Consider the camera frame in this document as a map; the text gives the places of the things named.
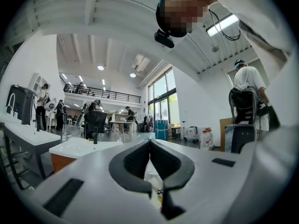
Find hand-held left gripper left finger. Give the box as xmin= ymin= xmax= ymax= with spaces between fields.
xmin=30 ymin=139 xmax=162 ymax=224

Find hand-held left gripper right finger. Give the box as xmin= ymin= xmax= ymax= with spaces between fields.
xmin=149 ymin=139 xmax=254 ymax=224

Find wooden vanity with white sink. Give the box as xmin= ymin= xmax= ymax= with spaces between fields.
xmin=49 ymin=136 xmax=124 ymax=174

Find clear water bottles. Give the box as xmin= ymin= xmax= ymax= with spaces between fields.
xmin=200 ymin=129 xmax=214 ymax=149

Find wooden board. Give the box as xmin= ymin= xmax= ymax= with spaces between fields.
xmin=219 ymin=117 xmax=235 ymax=152

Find silver suitcase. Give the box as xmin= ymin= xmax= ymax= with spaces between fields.
xmin=186 ymin=126 xmax=200 ymax=144

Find black office chair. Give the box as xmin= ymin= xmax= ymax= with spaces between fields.
xmin=84 ymin=110 xmax=107 ymax=141

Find white table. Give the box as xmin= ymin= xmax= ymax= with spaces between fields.
xmin=108 ymin=119 xmax=134 ymax=142

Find black balcony railing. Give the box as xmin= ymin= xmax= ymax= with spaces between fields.
xmin=63 ymin=83 xmax=142 ymax=104

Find glass window doors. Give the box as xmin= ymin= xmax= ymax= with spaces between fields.
xmin=147 ymin=67 xmax=178 ymax=126

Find black cabinet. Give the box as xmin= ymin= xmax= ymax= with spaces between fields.
xmin=6 ymin=84 xmax=36 ymax=126

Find ceiling air conditioner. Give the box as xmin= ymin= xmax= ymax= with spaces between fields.
xmin=131 ymin=54 xmax=151 ymax=72

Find rectangular ceiling light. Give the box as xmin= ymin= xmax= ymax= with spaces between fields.
xmin=206 ymin=14 xmax=239 ymax=37

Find person's head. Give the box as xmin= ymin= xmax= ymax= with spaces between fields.
xmin=155 ymin=0 xmax=212 ymax=38

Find person's light shirt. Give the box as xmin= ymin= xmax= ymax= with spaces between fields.
xmin=205 ymin=0 xmax=299 ymax=135

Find grey frame vanity white sink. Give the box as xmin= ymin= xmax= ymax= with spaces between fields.
xmin=0 ymin=122 xmax=62 ymax=189

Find black head camera cable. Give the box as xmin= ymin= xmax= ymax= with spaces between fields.
xmin=208 ymin=8 xmax=242 ymax=42

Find black head camera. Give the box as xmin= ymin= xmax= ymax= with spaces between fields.
xmin=154 ymin=28 xmax=175 ymax=49

